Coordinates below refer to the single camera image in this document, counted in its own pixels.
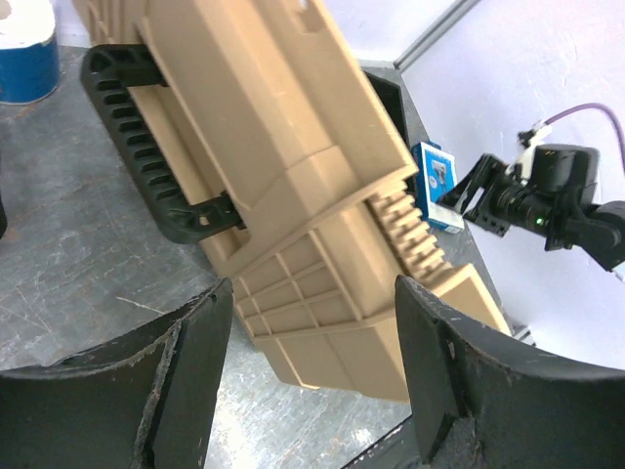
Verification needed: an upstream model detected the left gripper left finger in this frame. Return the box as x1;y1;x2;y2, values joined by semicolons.
1;279;233;468

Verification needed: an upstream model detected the tan plastic toolbox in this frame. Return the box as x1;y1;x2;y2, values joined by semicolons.
75;1;509;402

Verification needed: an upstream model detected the blue razor package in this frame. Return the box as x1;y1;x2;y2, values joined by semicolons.
411;142;465;235

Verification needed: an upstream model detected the black toolbox tray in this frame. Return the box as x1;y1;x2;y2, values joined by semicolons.
364;71;412;152

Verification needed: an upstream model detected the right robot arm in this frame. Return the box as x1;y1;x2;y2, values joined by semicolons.
437;144;624;279

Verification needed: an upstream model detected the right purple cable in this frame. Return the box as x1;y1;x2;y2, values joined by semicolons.
541;102;625;167

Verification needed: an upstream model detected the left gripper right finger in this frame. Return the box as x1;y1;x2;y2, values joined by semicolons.
395;277;624;468

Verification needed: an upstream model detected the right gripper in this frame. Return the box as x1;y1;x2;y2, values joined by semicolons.
437;154;555;237

